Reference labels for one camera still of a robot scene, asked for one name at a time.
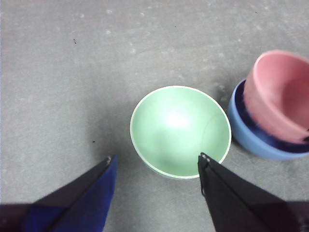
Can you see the left gripper blue-faced left finger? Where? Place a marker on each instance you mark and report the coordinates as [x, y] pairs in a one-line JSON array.
[[82, 203]]

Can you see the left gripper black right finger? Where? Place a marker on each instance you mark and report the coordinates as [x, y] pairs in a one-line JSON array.
[[231, 200]]

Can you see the green bowl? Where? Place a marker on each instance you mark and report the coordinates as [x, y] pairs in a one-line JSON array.
[[178, 130]]

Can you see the red bowl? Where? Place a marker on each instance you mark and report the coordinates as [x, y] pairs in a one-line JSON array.
[[275, 96]]

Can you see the blue ribbed bowl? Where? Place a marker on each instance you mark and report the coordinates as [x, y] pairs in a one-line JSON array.
[[253, 145]]

